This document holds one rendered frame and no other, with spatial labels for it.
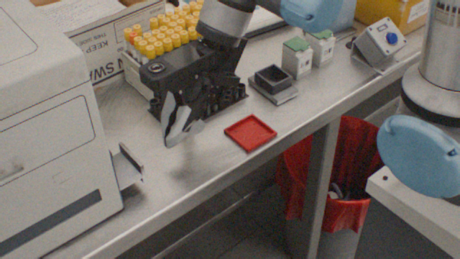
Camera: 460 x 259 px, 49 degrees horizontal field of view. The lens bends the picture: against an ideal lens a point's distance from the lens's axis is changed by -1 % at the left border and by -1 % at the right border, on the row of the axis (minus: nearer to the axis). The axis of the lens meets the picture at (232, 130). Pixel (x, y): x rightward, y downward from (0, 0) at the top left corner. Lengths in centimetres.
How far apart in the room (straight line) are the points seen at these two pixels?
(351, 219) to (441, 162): 88
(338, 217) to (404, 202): 65
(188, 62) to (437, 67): 35
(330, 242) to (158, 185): 84
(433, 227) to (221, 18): 43
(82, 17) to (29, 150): 55
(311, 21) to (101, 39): 46
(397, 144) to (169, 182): 39
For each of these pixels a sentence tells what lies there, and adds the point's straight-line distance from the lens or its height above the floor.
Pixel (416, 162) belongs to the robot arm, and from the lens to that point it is 62.
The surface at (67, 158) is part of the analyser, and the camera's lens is 70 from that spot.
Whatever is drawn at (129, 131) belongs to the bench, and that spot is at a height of 88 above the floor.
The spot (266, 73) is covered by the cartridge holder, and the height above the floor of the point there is 90.
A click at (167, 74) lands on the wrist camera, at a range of 73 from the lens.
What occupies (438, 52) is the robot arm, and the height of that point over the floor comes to 121.
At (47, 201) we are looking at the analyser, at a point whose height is 98.
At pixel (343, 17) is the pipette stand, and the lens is 117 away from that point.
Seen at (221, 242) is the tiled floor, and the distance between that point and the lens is 183.
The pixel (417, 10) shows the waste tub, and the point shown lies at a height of 93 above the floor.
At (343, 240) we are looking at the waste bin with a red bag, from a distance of 157.
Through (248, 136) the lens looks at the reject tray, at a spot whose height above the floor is 88.
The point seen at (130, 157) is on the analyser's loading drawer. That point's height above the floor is 93.
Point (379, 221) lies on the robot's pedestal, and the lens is 91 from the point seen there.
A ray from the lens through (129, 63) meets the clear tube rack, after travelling 100.
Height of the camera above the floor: 151
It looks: 43 degrees down
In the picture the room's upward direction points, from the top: 1 degrees counter-clockwise
